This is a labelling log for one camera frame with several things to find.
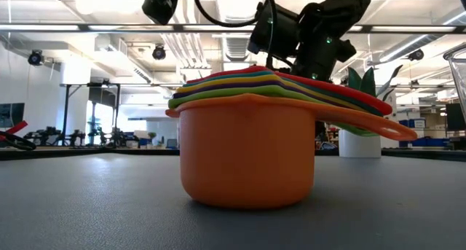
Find teal measuring cup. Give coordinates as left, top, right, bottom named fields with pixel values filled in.
left=182, top=70, right=383, bottom=116

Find yellow measuring cup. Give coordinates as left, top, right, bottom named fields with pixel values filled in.
left=177, top=74, right=368, bottom=109

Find purple measuring cup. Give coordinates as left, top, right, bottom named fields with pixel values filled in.
left=173, top=80, right=365, bottom=111

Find green measuring cup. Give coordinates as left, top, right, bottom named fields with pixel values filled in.
left=167, top=85, right=379, bottom=137

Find red measuring cup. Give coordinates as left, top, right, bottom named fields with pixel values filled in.
left=187, top=65, right=393, bottom=116

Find orange measuring cup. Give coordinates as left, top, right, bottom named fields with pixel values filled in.
left=165, top=93, right=419, bottom=210

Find succulent plant in white pot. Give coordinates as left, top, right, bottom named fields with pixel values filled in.
left=338, top=63, right=404, bottom=159

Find blue storage bins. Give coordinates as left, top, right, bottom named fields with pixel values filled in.
left=398, top=118, right=452, bottom=148

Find clear plastic container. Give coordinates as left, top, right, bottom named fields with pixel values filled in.
left=443, top=42, right=466, bottom=123

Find black monitor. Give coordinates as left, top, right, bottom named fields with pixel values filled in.
left=446, top=103, right=466, bottom=131

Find dark grey table mat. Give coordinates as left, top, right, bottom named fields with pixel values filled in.
left=0, top=153, right=466, bottom=250

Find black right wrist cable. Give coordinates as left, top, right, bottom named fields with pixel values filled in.
left=192, top=0, right=280, bottom=71

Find black ceiling camera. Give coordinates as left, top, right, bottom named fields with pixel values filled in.
left=407, top=48, right=425, bottom=62
left=151, top=44, right=167, bottom=60
left=28, top=49, right=45, bottom=67

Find black tall stand frame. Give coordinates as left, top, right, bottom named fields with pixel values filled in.
left=60, top=82, right=122, bottom=147

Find black aluminium table frame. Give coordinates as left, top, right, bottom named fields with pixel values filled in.
left=0, top=147, right=466, bottom=162

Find dark wall monitor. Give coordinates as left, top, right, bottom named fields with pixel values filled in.
left=0, top=102, right=25, bottom=129

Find red strap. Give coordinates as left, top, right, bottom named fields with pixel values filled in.
left=0, top=120, right=29, bottom=136

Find black ring cable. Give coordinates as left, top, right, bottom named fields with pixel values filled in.
left=0, top=130, right=37, bottom=152

